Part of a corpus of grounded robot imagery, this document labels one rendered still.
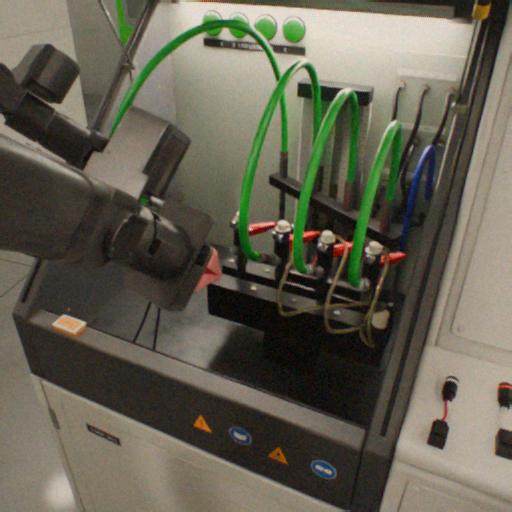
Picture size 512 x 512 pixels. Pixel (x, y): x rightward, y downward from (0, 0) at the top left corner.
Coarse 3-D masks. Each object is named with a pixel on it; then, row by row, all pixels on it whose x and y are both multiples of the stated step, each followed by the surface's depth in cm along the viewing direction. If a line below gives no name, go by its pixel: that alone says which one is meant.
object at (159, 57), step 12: (204, 24) 77; (216, 24) 78; (228, 24) 79; (240, 24) 81; (180, 36) 75; (192, 36) 76; (252, 36) 84; (168, 48) 74; (264, 48) 87; (156, 60) 74; (276, 60) 90; (144, 72) 73; (276, 72) 91; (132, 84) 73; (132, 96) 73; (120, 108) 73; (120, 120) 74; (144, 204) 83
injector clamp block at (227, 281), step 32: (224, 288) 94; (256, 288) 93; (288, 288) 95; (256, 320) 94; (288, 320) 90; (320, 320) 87; (352, 320) 85; (288, 352) 95; (320, 352) 98; (352, 352) 88
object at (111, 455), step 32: (64, 416) 103; (96, 416) 96; (64, 448) 111; (96, 448) 104; (128, 448) 97; (160, 448) 92; (192, 448) 87; (96, 480) 112; (128, 480) 105; (160, 480) 98; (192, 480) 92; (224, 480) 87; (256, 480) 83
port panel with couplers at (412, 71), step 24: (408, 72) 91; (432, 72) 89; (456, 72) 88; (408, 96) 93; (432, 96) 92; (384, 120) 98; (408, 120) 96; (432, 120) 94; (384, 168) 102; (408, 168) 100; (384, 192) 105; (432, 192) 98
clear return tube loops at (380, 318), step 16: (384, 256) 80; (336, 272) 79; (384, 272) 78; (336, 304) 84; (352, 304) 83; (368, 304) 83; (384, 304) 83; (368, 320) 74; (384, 320) 83; (368, 336) 75
